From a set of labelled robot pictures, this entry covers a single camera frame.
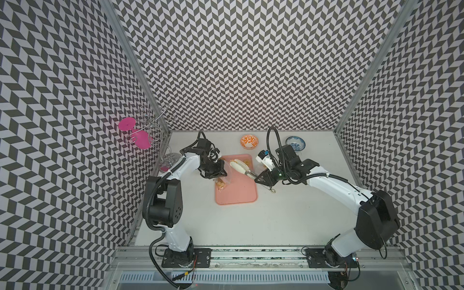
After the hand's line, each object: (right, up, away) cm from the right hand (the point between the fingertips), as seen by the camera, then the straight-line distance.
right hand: (259, 181), depth 80 cm
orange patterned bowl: (-3, +19, +31) cm, 36 cm away
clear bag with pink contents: (-17, -1, +9) cm, 19 cm away
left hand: (-16, +2, +8) cm, 17 cm away
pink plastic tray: (-8, -7, +13) cm, 17 cm away
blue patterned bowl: (+25, +18, +28) cm, 42 cm away
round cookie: (-19, -4, +13) cm, 24 cm away
